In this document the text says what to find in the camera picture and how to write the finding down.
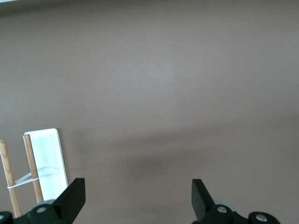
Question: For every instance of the white towel rack wooden bars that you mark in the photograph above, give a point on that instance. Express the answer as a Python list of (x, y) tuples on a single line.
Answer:
[(50, 151)]

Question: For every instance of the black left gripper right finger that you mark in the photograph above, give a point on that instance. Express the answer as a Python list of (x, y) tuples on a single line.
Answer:
[(201, 198)]

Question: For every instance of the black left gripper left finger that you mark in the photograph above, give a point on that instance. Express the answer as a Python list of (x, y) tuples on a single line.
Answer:
[(67, 200)]

